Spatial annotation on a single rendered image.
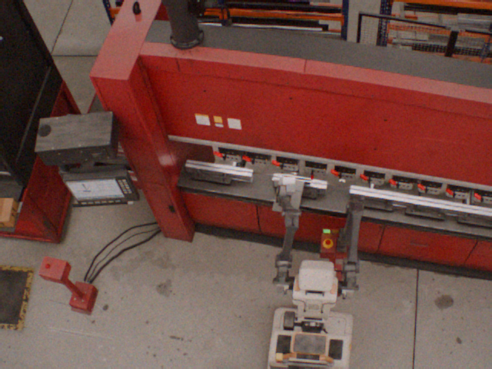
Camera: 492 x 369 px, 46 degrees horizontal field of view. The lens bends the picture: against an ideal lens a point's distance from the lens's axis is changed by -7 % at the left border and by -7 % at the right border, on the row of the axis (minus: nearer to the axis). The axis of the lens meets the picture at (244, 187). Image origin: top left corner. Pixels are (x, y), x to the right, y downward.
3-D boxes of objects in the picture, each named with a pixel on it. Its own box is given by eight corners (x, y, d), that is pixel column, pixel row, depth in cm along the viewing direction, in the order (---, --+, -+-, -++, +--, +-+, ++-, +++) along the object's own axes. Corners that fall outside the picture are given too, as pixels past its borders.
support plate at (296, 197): (272, 211, 440) (272, 210, 439) (279, 177, 451) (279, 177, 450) (297, 214, 436) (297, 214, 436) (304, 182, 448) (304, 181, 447)
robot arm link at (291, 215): (284, 224, 363) (301, 224, 364) (283, 206, 373) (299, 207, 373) (274, 270, 394) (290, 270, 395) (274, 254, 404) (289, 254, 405)
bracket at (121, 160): (79, 183, 447) (76, 178, 440) (89, 154, 457) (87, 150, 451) (127, 191, 439) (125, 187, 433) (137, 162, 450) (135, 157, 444)
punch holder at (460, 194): (445, 196, 413) (450, 184, 398) (446, 185, 416) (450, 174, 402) (466, 199, 410) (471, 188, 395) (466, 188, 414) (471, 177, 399)
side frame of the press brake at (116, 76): (164, 237, 546) (88, 76, 344) (190, 155, 584) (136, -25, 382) (191, 243, 542) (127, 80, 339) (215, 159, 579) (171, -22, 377)
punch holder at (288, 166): (276, 168, 434) (275, 156, 420) (278, 157, 438) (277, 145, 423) (297, 171, 431) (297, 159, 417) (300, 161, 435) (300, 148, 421)
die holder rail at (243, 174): (187, 172, 474) (184, 166, 465) (189, 165, 476) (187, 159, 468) (251, 182, 465) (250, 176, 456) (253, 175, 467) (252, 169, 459)
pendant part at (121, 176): (78, 205, 426) (62, 181, 395) (80, 190, 432) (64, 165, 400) (139, 201, 424) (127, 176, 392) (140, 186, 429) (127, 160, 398)
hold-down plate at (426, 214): (404, 214, 442) (405, 212, 439) (405, 207, 444) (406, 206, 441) (443, 221, 436) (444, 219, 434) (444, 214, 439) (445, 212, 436)
